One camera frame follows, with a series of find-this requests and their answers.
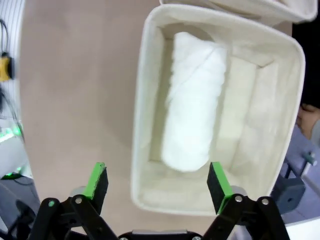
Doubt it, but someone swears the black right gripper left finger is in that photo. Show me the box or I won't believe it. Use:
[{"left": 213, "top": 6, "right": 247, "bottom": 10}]
[{"left": 28, "top": 161, "right": 119, "bottom": 240}]

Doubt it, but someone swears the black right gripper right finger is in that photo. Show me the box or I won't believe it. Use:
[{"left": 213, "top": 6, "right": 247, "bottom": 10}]
[{"left": 201, "top": 161, "right": 291, "bottom": 240}]

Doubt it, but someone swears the white towel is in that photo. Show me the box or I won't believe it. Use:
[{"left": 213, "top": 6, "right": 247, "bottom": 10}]
[{"left": 160, "top": 31, "right": 230, "bottom": 173}]

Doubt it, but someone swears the person's left hand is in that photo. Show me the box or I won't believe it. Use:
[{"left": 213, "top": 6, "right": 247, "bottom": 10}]
[{"left": 297, "top": 103, "right": 320, "bottom": 140}]

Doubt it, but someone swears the beige fabric basket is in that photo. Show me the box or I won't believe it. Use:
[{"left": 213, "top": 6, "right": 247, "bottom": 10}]
[
  {"left": 158, "top": 0, "right": 318, "bottom": 25},
  {"left": 129, "top": 3, "right": 306, "bottom": 216}
]

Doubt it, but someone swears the yellow black device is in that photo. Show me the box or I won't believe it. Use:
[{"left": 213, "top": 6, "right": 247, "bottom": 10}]
[{"left": 0, "top": 51, "right": 14, "bottom": 82}]

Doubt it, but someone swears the grey metal table frame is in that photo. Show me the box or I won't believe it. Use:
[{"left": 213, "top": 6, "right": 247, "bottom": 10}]
[{"left": 269, "top": 124, "right": 320, "bottom": 221}]

